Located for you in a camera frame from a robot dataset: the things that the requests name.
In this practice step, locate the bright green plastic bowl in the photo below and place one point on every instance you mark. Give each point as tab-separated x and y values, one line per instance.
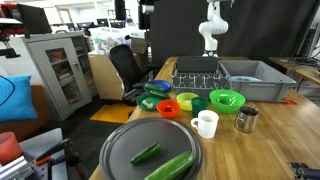
218	106

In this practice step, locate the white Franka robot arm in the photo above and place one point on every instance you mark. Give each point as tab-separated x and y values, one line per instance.
212	28

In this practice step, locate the blue plastic plate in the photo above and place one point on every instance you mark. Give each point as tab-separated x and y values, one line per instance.
164	84

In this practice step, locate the dark green plastic plate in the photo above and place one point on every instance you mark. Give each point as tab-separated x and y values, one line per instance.
154	101

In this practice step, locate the orange plastic bowl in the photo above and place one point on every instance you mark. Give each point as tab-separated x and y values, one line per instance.
168	111

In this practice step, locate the yellow-green plastic bowl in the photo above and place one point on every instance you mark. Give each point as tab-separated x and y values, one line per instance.
182	100

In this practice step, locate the dark grey dish rack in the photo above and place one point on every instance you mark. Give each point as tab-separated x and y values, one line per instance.
196	81

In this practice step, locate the white plate with blue rim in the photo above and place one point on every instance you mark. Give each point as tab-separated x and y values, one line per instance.
245	79

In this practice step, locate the cut cucumber piece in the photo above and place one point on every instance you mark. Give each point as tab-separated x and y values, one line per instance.
154	87
147	104
159	94

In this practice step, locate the dark green plastic cup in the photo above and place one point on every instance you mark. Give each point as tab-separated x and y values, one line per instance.
199	106

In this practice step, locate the black office chair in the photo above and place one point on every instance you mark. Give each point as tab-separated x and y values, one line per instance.
125	65

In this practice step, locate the round grey tray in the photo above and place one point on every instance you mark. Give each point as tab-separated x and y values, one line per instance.
140	136

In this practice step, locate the yellow floor mat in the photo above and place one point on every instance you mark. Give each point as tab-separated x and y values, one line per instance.
111	114

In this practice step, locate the white ceramic mug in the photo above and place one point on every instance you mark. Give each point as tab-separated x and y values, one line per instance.
207	128

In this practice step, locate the small whole cucumber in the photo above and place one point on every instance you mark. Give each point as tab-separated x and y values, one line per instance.
145	153

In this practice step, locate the large whole cucumber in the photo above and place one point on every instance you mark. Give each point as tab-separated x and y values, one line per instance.
171	166

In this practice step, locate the stainless steel cup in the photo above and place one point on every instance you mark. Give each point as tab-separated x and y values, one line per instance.
246	121

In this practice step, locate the grey plastic bin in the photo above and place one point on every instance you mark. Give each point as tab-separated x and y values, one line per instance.
266	87

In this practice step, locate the grey cabinet with glass doors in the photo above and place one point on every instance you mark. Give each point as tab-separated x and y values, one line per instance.
43	76

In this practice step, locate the black backdrop curtain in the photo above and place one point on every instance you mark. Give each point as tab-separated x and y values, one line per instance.
260	26

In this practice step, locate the black tool with orange grip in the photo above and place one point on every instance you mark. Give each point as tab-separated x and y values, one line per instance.
55	149

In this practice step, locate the blue cushion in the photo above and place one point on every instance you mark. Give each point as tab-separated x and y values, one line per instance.
16	98

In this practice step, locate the wooden side desk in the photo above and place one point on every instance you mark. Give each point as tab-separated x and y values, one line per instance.
305	70

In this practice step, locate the red plastic cup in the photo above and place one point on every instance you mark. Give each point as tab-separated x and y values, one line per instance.
8	148

